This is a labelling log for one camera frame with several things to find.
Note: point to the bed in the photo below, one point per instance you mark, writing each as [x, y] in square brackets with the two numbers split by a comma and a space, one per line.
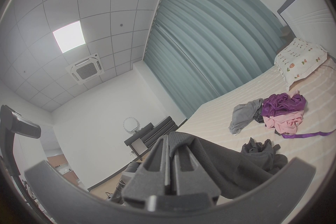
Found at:
[223, 118]

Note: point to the round white mirror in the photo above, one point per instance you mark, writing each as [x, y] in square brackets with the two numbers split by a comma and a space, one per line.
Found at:
[130, 124]

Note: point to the ceiling air conditioner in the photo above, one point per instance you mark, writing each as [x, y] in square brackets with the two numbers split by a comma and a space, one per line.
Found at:
[85, 69]

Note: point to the black patterned garment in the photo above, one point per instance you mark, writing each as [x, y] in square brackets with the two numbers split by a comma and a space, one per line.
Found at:
[258, 118]

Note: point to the grey garment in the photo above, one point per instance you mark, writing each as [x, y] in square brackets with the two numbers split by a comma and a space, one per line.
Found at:
[241, 115]

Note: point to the blue-green curtain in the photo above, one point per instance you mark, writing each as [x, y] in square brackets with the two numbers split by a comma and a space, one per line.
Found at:
[170, 73]
[223, 20]

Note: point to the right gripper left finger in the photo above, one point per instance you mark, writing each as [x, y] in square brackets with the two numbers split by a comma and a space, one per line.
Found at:
[139, 183]

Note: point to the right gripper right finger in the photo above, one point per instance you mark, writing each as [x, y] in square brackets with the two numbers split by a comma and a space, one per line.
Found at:
[202, 183]

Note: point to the black chest of drawers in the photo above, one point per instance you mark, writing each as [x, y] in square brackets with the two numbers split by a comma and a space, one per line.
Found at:
[162, 128]

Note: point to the pink garment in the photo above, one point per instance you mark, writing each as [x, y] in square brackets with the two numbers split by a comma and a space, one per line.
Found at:
[286, 123]

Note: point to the ceiling light panel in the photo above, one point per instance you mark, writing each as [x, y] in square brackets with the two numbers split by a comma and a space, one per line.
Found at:
[68, 37]

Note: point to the black long-sleeved top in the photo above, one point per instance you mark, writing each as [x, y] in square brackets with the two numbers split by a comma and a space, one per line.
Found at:
[223, 170]

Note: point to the grey bedside table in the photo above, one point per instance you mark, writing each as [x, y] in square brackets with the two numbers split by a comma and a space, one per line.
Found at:
[286, 34]

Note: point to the black dressing table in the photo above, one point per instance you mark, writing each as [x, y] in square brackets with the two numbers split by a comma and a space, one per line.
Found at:
[136, 136]

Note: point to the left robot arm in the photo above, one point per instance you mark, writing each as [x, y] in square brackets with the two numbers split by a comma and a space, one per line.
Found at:
[132, 169]

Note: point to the purple garment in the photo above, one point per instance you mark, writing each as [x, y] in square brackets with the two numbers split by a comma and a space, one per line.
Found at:
[278, 104]

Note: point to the white printed pillow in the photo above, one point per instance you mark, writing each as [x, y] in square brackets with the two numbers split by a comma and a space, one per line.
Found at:
[296, 60]

